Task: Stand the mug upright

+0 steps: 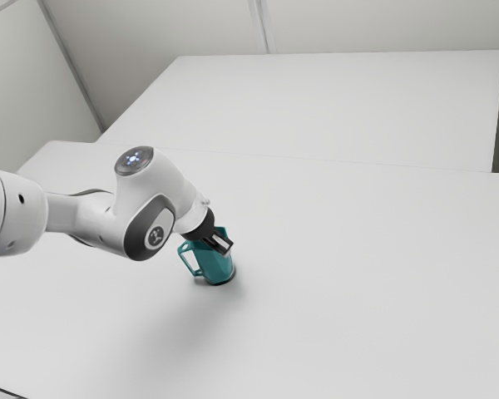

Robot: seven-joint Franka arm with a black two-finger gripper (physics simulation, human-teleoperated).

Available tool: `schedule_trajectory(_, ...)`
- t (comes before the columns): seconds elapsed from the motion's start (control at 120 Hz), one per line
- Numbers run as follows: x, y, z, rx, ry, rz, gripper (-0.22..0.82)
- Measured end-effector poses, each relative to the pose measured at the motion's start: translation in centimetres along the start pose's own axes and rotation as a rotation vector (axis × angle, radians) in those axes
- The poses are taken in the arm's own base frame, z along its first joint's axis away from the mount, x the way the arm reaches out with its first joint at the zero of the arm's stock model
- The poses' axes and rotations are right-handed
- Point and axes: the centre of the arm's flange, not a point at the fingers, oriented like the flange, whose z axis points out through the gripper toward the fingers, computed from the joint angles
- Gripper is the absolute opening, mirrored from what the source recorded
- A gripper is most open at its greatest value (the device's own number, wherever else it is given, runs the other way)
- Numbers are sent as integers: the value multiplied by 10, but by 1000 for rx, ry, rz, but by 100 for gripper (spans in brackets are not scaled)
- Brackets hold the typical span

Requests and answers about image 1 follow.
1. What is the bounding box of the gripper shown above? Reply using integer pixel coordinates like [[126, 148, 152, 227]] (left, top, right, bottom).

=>
[[183, 209, 235, 256]]

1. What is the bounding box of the teal faceted mug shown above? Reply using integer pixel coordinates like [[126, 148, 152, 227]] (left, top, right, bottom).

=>
[[176, 225, 236, 287]]

